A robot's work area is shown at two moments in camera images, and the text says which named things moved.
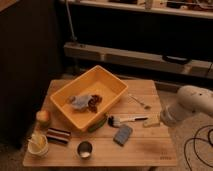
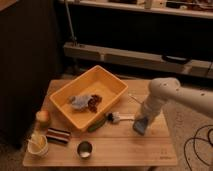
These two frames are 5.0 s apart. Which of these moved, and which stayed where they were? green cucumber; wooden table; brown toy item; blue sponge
Moved: blue sponge
Stayed: brown toy item; green cucumber; wooden table
